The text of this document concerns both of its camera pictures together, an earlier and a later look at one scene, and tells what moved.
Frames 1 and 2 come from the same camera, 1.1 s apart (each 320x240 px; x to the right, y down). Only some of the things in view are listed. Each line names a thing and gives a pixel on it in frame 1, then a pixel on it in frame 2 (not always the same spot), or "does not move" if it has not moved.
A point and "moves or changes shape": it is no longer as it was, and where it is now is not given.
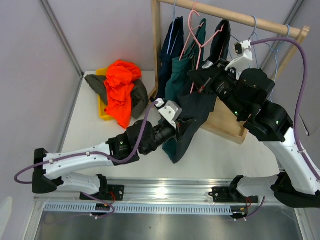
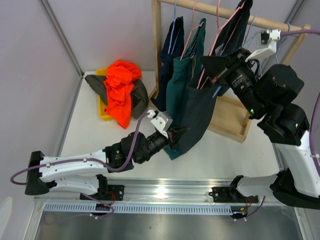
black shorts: (193, 107) moves or changes shape
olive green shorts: (140, 98) does not move
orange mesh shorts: (121, 76) does not move
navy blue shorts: (173, 47) does not move
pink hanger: (200, 47) -> (219, 28)
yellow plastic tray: (103, 115) does not move
